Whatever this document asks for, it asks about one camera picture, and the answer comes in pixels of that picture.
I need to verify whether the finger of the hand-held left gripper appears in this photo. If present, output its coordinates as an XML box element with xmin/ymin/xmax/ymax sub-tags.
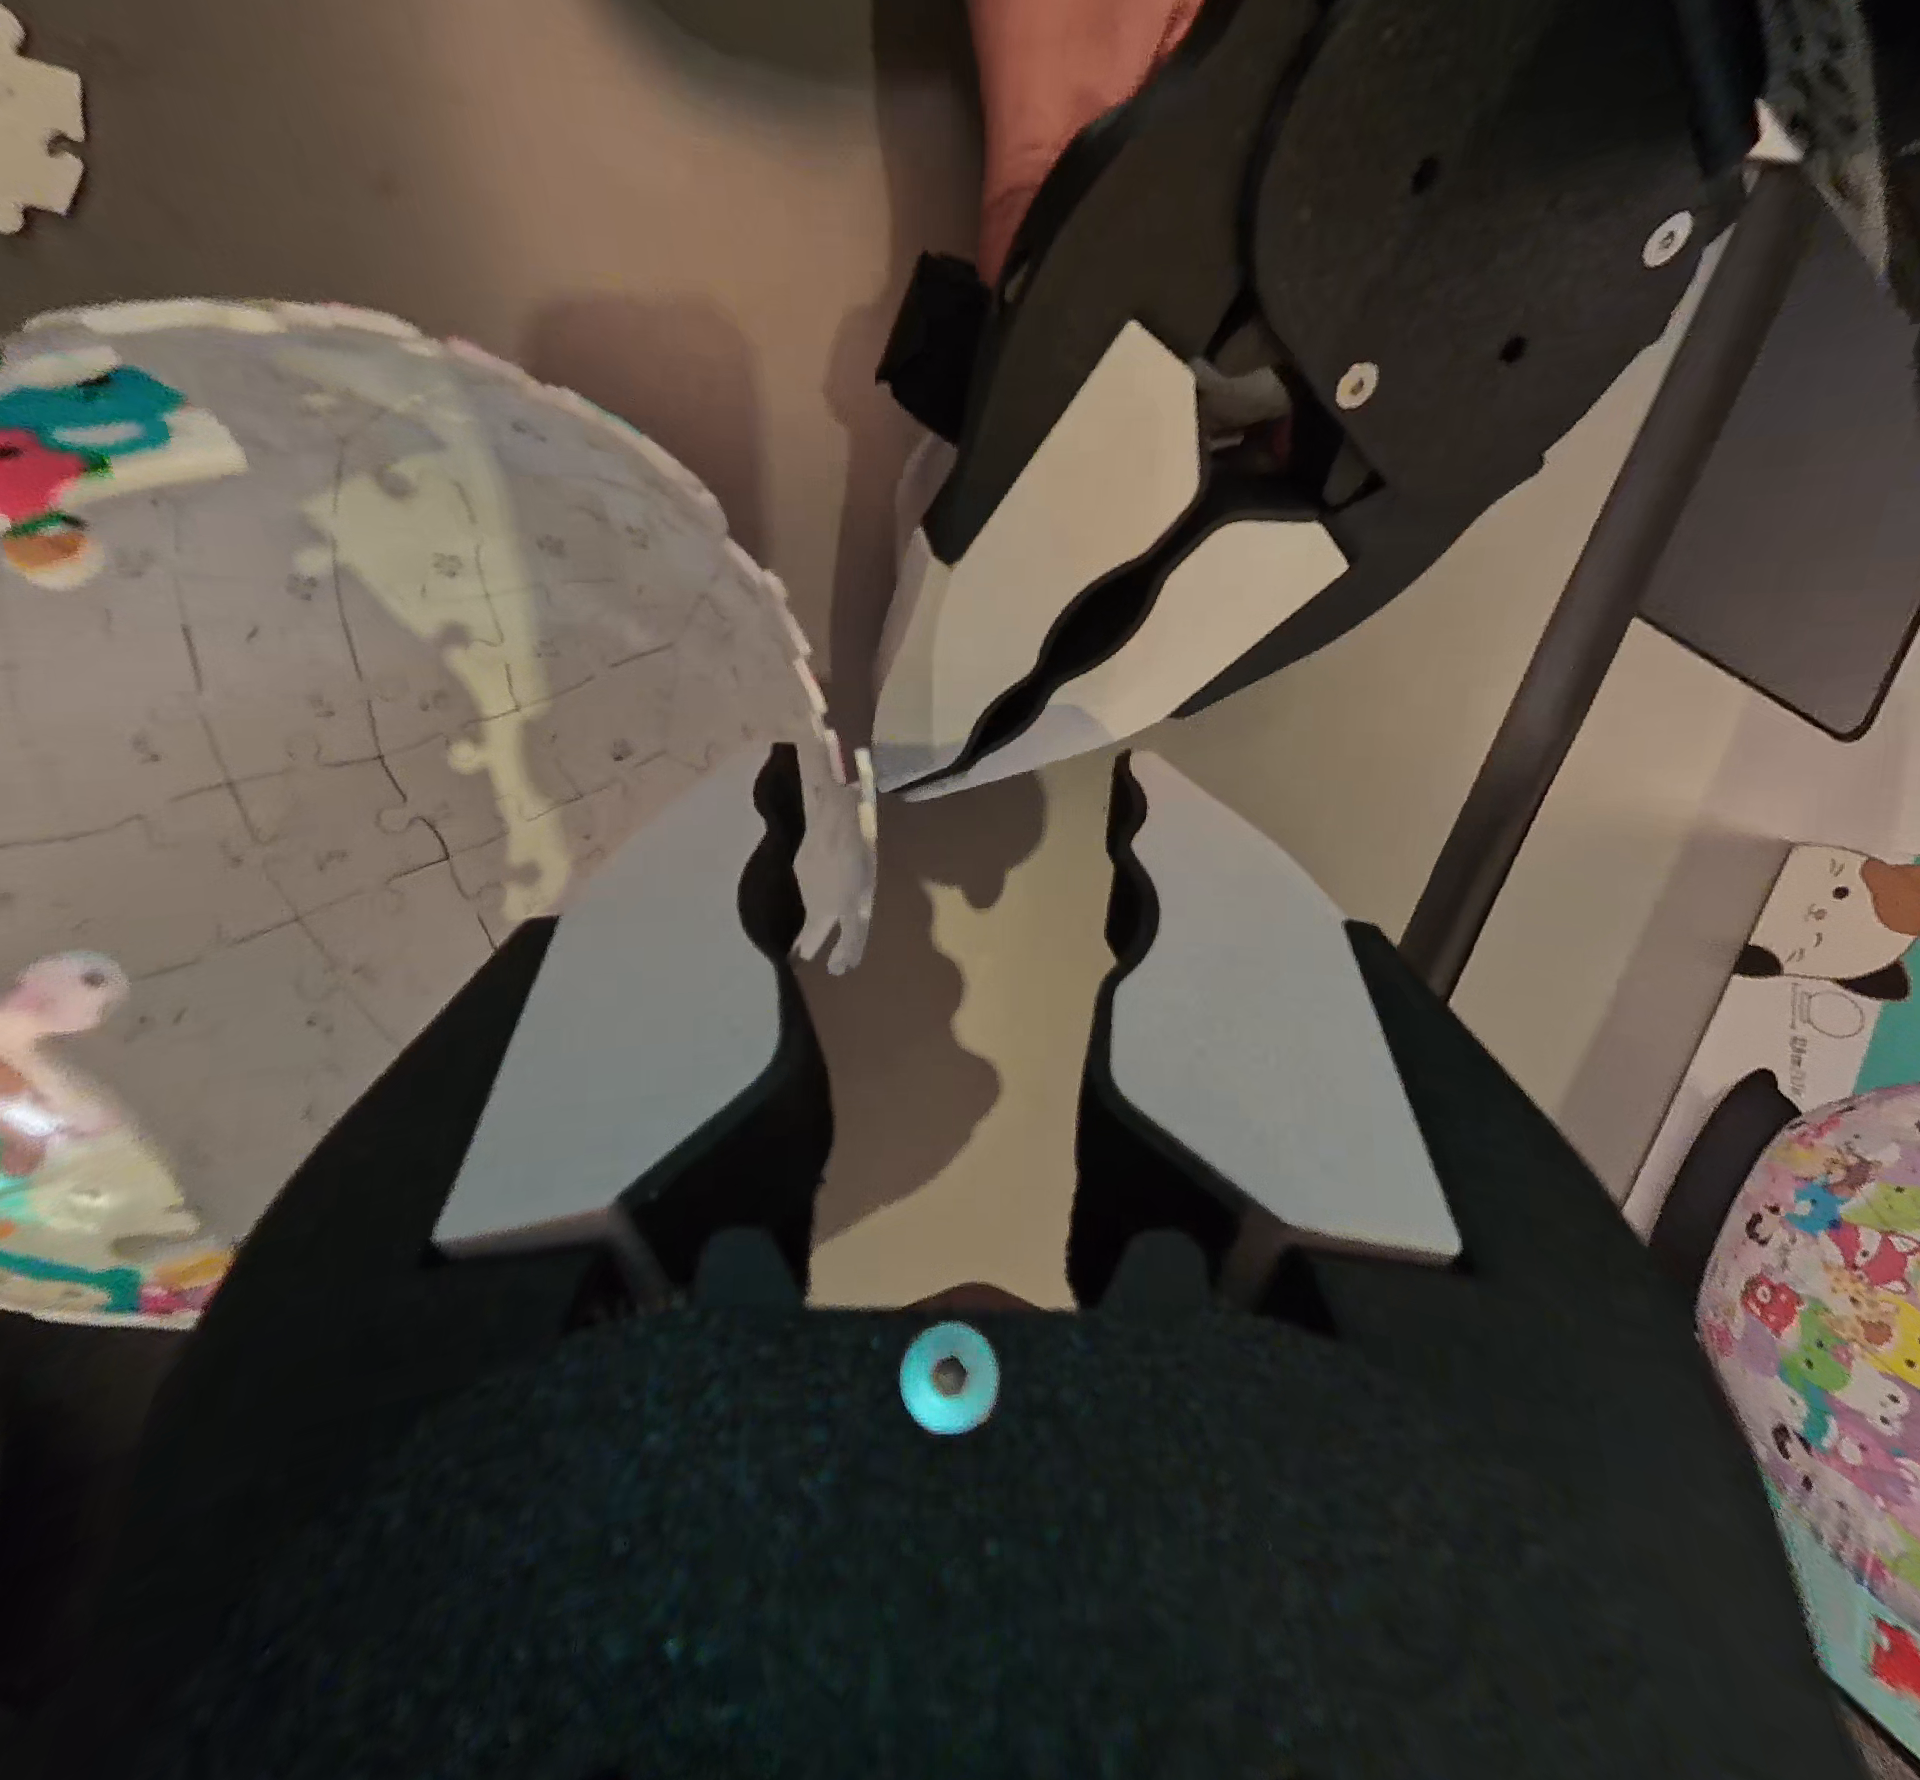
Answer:
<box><xmin>871</xmin><ymin>311</ymin><xmax>1241</xmax><ymax>762</ymax></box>
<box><xmin>888</xmin><ymin>514</ymin><xmax>1352</xmax><ymax>807</ymax></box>

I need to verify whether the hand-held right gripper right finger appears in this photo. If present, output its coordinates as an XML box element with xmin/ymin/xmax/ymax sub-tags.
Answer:
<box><xmin>1074</xmin><ymin>747</ymin><xmax>1468</xmax><ymax>1321</ymax></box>

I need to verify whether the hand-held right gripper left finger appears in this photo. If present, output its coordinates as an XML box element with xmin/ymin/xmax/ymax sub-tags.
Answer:
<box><xmin>430</xmin><ymin>742</ymin><xmax>837</xmax><ymax>1307</ymax></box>

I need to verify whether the colourful puzzle ball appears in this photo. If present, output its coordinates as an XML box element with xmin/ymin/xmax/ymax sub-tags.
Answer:
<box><xmin>0</xmin><ymin>299</ymin><xmax>878</xmax><ymax>1333</ymax></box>

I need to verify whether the colourful puzzle box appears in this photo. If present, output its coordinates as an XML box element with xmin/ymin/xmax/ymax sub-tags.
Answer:
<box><xmin>1620</xmin><ymin>836</ymin><xmax>1920</xmax><ymax>1750</ymax></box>

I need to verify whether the row of white puzzle pieces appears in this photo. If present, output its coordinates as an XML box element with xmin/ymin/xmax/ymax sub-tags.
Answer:
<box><xmin>0</xmin><ymin>3</ymin><xmax>92</xmax><ymax>242</ymax></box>

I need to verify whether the black flat panel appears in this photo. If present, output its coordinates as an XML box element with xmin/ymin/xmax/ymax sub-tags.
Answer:
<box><xmin>1636</xmin><ymin>249</ymin><xmax>1920</xmax><ymax>745</ymax></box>

